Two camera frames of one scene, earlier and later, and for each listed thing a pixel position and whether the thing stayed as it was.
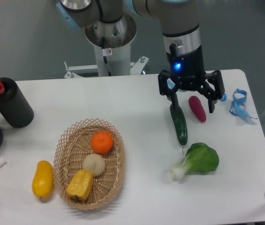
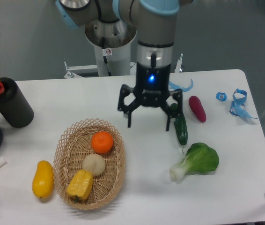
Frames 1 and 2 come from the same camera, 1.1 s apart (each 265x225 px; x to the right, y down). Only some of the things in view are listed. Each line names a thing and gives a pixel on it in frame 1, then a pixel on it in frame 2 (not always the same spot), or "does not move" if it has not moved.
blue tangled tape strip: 237,107 does not move
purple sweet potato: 196,106 does not move
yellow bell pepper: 79,185 does not move
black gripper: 187,70 to 152,88
